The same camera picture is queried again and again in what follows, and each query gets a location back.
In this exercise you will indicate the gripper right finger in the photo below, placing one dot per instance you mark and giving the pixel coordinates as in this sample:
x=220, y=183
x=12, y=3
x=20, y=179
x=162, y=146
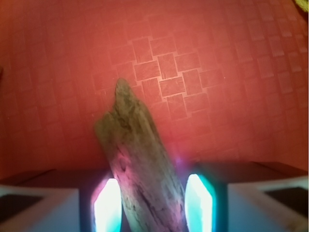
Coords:
x=246, y=197

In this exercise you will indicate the yellow cloth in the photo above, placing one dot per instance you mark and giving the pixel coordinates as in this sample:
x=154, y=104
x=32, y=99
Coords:
x=303, y=5

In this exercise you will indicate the red plastic tray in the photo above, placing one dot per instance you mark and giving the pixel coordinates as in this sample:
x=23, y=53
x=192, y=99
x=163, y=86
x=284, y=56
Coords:
x=223, y=79

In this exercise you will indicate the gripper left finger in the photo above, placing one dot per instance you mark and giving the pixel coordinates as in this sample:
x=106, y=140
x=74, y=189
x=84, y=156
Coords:
x=60, y=201

